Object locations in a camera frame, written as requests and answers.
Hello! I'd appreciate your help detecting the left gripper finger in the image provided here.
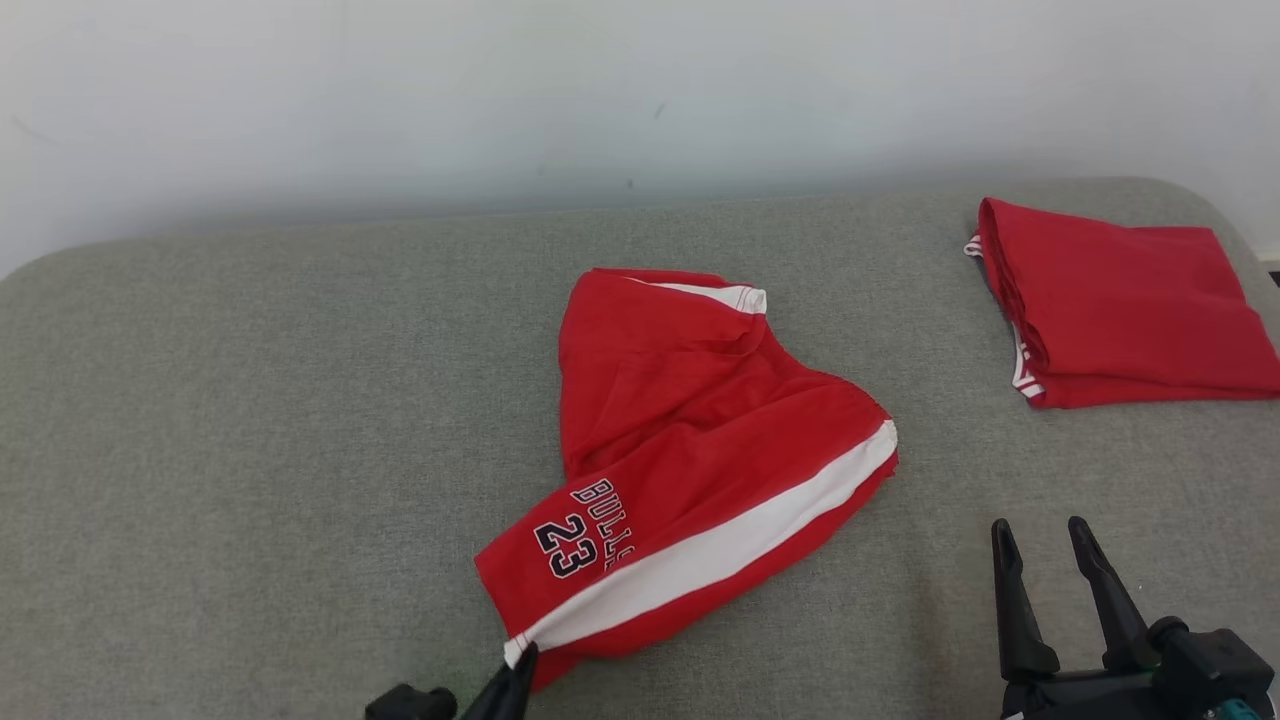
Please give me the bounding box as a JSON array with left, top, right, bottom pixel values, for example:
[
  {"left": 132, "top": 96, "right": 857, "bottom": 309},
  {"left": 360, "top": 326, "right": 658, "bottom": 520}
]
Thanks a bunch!
[
  {"left": 515, "top": 643, "right": 541, "bottom": 720},
  {"left": 460, "top": 655, "right": 521, "bottom": 720}
]

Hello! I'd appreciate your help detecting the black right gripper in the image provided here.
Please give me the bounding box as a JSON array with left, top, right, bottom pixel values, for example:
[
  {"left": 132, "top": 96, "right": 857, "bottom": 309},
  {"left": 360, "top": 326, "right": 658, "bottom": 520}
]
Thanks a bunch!
[{"left": 991, "top": 516, "right": 1176, "bottom": 720}]

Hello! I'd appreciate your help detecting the red shorts white stripe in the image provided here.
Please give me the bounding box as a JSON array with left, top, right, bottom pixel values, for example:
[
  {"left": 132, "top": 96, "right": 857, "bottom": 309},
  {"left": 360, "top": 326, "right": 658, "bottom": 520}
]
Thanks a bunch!
[{"left": 474, "top": 267, "right": 900, "bottom": 694}]

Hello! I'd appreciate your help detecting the red Bulls 23 jersey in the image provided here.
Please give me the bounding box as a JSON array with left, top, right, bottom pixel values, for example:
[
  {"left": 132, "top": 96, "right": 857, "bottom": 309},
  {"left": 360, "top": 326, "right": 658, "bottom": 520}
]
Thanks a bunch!
[{"left": 964, "top": 197, "right": 1280, "bottom": 410}]

